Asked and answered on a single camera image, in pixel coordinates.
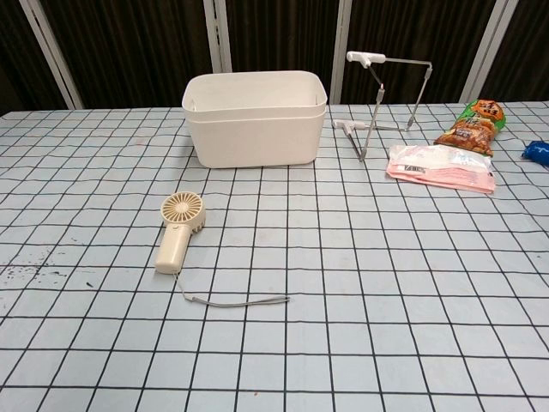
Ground blue plastic package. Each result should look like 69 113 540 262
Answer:
521 140 549 166

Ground cream handheld mini fan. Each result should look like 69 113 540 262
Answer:
154 191 292 308

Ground green brown snack bag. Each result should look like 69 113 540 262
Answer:
433 99 509 157

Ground blue grid tablecloth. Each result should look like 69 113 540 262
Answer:
0 101 549 412

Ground white plastic storage bin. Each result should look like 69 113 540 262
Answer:
181 70 329 169

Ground white frame post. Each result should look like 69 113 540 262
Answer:
328 0 353 105
202 0 233 74
459 0 519 103
18 0 83 110

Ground metal folding rack white handles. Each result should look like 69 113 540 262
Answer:
331 50 433 162

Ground pink white wipes pack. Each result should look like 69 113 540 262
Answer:
386 143 498 195

